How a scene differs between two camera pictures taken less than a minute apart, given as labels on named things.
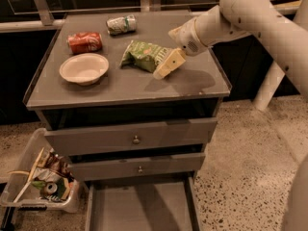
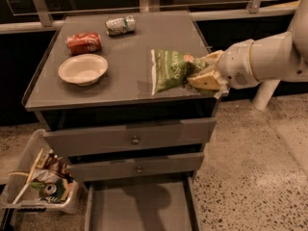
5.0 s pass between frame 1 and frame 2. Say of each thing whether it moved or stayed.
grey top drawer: stayed
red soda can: stayed
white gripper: moved
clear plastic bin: stayed
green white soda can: stayed
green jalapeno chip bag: moved
